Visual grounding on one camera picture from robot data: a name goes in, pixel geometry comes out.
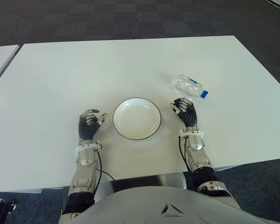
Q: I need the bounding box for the clear water bottle blue cap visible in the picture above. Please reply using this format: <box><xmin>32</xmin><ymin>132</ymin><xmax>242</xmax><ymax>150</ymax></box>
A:
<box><xmin>173</xmin><ymin>74</ymin><xmax>210</xmax><ymax>100</ymax></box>

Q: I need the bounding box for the white plate with black rim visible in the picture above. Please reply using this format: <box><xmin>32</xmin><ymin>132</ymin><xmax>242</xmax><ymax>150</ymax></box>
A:
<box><xmin>112</xmin><ymin>97</ymin><xmax>162</xmax><ymax>141</ymax></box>

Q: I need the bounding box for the white neighbouring table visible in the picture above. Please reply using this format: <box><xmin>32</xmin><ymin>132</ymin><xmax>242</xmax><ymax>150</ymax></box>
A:
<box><xmin>0</xmin><ymin>44</ymin><xmax>20</xmax><ymax>91</ymax></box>

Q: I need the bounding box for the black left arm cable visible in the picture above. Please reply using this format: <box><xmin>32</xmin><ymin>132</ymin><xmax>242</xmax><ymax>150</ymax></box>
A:
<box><xmin>93</xmin><ymin>147</ymin><xmax>119</xmax><ymax>193</ymax></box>

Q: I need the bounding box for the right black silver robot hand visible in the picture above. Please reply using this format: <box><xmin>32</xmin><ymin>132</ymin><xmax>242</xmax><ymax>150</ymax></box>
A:
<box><xmin>169</xmin><ymin>97</ymin><xmax>199</xmax><ymax>128</ymax></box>

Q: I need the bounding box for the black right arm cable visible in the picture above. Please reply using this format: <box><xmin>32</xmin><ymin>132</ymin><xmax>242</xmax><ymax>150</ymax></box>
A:
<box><xmin>178</xmin><ymin>136</ymin><xmax>196</xmax><ymax>185</ymax></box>

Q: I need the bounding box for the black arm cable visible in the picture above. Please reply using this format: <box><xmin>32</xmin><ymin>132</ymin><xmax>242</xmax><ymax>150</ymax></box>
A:
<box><xmin>178</xmin><ymin>136</ymin><xmax>196</xmax><ymax>185</ymax></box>
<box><xmin>93</xmin><ymin>147</ymin><xmax>119</xmax><ymax>193</ymax></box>

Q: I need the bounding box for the black metal stand foot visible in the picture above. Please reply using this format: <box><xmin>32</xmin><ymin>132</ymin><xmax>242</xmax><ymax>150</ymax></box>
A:
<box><xmin>0</xmin><ymin>198</ymin><xmax>17</xmax><ymax>224</ymax></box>

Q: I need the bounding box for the grey robot torso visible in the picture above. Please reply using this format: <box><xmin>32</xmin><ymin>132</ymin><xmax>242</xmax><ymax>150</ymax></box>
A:
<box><xmin>67</xmin><ymin>184</ymin><xmax>280</xmax><ymax>224</ymax></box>

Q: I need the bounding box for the silver robot waist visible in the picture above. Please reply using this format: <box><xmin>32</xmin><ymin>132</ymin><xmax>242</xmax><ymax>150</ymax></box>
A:
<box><xmin>100</xmin><ymin>172</ymin><xmax>187</xmax><ymax>194</ymax></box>

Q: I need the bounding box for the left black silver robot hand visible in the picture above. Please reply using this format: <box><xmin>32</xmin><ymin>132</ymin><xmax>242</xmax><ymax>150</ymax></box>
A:
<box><xmin>78</xmin><ymin>108</ymin><xmax>107</xmax><ymax>142</ymax></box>

